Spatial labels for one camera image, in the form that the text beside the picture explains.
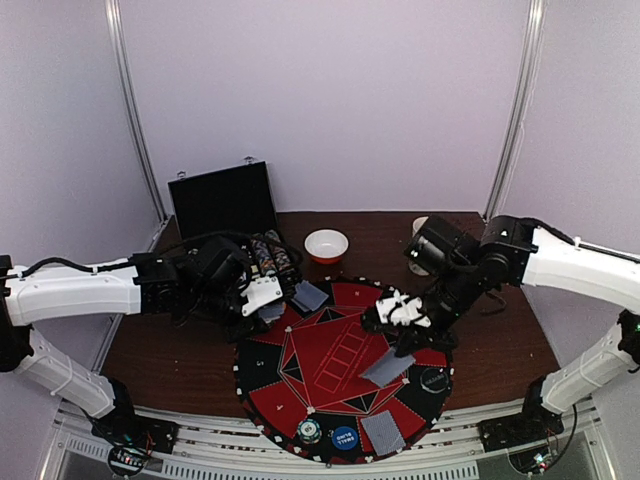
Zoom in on stack of poker chips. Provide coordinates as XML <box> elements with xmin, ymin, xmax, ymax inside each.
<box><xmin>296</xmin><ymin>418</ymin><xmax>322</xmax><ymax>445</ymax></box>

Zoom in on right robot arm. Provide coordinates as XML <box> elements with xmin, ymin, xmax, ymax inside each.
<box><xmin>361</xmin><ymin>215</ymin><xmax>639</xmax><ymax>442</ymax></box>

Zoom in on blue backed card deck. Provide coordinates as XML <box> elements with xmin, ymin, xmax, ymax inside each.
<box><xmin>257</xmin><ymin>303</ymin><xmax>287</xmax><ymax>328</ymax></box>

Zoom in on cream ceramic mug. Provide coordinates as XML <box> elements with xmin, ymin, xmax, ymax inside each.
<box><xmin>409</xmin><ymin>215</ymin><xmax>431</xmax><ymax>276</ymax></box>

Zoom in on round red black poker mat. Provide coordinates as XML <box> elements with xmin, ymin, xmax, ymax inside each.
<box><xmin>233</xmin><ymin>277</ymin><xmax>454</xmax><ymax>464</ymax></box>

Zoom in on black poker chip case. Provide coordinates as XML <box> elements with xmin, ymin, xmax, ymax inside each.
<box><xmin>168</xmin><ymin>161</ymin><xmax>302</xmax><ymax>287</ymax></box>

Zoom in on blue small blind button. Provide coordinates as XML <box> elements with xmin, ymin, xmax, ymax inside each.
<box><xmin>331</xmin><ymin>426</ymin><xmax>359</xmax><ymax>451</ymax></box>

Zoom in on dealt face-down card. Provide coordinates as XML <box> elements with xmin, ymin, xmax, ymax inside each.
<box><xmin>361</xmin><ymin>411</ymin><xmax>406</xmax><ymax>456</ymax></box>
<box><xmin>360</xmin><ymin>348</ymin><xmax>416</xmax><ymax>388</ymax></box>
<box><xmin>292</xmin><ymin>280</ymin><xmax>329</xmax><ymax>312</ymax></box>

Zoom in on left aluminium frame post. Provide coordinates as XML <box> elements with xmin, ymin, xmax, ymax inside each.
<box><xmin>104</xmin><ymin>0</ymin><xmax>168</xmax><ymax>223</ymax></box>

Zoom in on aluminium frame post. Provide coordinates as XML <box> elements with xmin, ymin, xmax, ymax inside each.
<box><xmin>483</xmin><ymin>0</ymin><xmax>548</xmax><ymax>221</ymax></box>
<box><xmin>104</xmin><ymin>0</ymin><xmax>168</xmax><ymax>223</ymax></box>

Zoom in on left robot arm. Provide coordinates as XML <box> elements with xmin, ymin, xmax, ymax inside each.
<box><xmin>1</xmin><ymin>236</ymin><xmax>285</xmax><ymax>444</ymax></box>

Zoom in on chip row in case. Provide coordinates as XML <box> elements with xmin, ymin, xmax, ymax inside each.
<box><xmin>250</xmin><ymin>238</ymin><xmax>277</xmax><ymax>276</ymax></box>
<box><xmin>264</xmin><ymin>229</ymin><xmax>294</xmax><ymax>273</ymax></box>

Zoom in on right aluminium frame post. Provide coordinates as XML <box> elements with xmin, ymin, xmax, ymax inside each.
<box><xmin>483</xmin><ymin>0</ymin><xmax>548</xmax><ymax>221</ymax></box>

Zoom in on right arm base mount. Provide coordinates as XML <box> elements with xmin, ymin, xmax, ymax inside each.
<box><xmin>478</xmin><ymin>413</ymin><xmax>564</xmax><ymax>476</ymax></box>

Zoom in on white bowl orange outside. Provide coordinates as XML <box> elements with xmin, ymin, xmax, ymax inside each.
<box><xmin>304</xmin><ymin>229</ymin><xmax>349</xmax><ymax>265</ymax></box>

